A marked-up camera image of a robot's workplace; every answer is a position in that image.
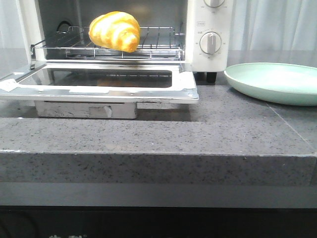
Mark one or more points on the light green round plate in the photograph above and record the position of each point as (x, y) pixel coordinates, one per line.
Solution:
(281, 83)

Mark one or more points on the lower white timer knob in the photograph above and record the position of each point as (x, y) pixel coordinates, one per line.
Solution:
(210, 43)

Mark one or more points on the upper white temperature knob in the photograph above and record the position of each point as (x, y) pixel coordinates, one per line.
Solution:
(213, 3)

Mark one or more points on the white door handle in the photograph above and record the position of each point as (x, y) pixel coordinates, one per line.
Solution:
(86, 110)

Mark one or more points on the white Toshiba toaster oven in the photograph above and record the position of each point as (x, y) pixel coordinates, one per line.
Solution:
(191, 17)

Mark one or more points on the metal wire oven rack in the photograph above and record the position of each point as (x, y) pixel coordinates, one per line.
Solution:
(73, 43)

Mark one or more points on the yellow striped bread roll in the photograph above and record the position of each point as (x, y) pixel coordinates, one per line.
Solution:
(115, 30)

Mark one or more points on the glass oven door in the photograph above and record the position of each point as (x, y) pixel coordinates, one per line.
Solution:
(103, 83)

